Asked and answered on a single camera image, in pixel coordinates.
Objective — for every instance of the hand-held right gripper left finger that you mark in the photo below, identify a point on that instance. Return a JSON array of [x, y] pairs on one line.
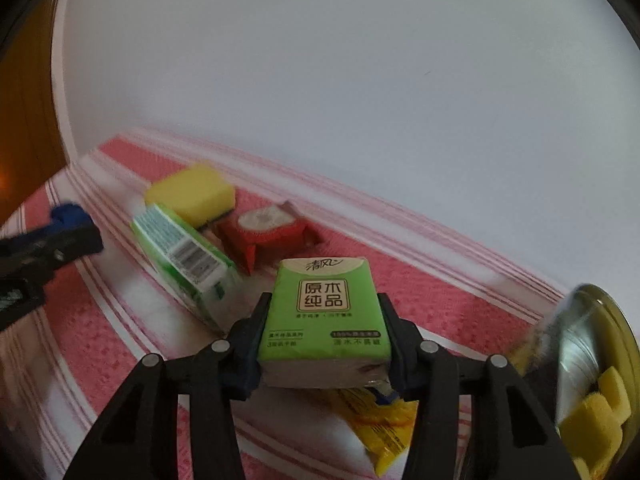
[[245, 375]]

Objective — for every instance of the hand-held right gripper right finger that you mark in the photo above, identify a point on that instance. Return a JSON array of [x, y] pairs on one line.
[[400, 360]]

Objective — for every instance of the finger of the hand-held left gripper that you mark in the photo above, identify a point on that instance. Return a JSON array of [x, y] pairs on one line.
[[70, 217]]

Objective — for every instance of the large yellow cracker packet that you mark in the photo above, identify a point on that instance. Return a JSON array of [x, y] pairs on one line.
[[385, 430]]

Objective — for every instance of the bright green tissue pack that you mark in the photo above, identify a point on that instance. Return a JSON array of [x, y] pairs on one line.
[[325, 320]]

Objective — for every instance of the green white tissue pack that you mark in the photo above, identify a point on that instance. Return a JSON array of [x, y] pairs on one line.
[[185, 255]]

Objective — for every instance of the yellow sponge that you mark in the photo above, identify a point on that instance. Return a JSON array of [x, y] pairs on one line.
[[595, 470], [614, 390], [190, 190], [590, 425]]

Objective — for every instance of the red snack packet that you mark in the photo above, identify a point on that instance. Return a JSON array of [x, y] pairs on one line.
[[265, 235]]

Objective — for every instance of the round black metal tin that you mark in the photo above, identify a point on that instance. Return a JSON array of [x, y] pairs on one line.
[[575, 340]]

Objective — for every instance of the red white striped tablecloth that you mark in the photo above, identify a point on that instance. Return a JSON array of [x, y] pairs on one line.
[[75, 335]]

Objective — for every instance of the brown wooden door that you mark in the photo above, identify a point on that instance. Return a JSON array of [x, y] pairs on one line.
[[25, 110]]

